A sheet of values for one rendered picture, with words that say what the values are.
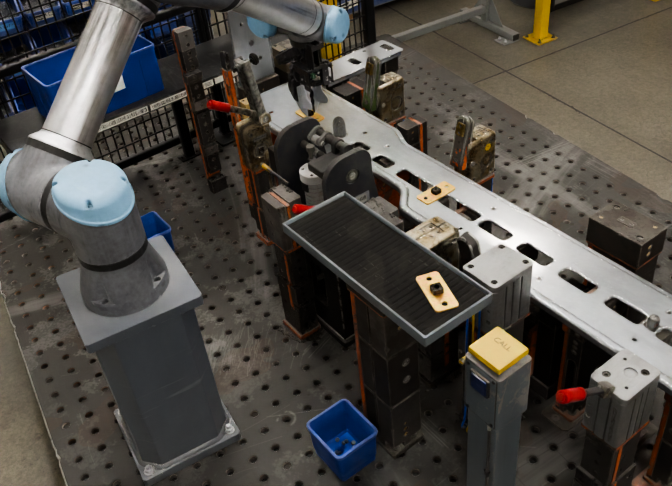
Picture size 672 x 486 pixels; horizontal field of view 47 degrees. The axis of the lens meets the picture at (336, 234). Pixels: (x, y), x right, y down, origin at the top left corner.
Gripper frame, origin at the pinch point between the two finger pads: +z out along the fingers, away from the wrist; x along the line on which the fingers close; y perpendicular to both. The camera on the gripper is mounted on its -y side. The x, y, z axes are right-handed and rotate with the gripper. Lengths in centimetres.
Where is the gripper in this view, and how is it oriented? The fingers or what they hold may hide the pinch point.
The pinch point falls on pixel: (308, 108)
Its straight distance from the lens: 195.9
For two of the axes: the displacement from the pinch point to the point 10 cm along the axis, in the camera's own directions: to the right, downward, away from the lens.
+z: 0.9, 7.7, 6.3
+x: 7.9, -4.4, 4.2
